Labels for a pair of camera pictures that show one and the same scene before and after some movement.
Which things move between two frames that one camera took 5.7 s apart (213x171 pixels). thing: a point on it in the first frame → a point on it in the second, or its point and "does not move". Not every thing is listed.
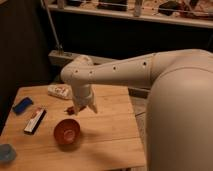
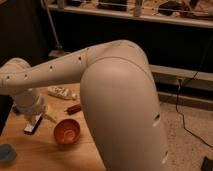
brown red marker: [71, 110] does not move
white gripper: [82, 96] → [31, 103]
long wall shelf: [195, 13] does not move
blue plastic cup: [7, 153] does not move
